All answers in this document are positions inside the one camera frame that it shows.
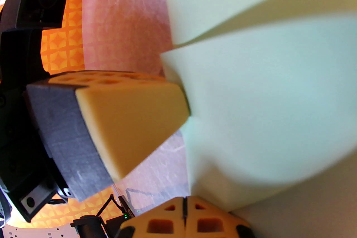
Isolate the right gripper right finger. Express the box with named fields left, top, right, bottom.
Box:
left=184, top=196, right=256, bottom=238

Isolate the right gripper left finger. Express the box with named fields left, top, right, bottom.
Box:
left=115, top=197, right=185, bottom=238

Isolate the light green paper sheet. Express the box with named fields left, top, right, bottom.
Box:
left=160, top=0, right=357, bottom=238

